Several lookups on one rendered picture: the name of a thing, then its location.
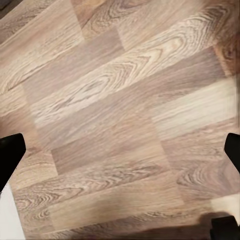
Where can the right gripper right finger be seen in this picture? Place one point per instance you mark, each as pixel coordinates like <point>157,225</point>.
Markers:
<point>232,149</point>

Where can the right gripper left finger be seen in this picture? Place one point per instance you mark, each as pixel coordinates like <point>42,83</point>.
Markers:
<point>12,149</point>

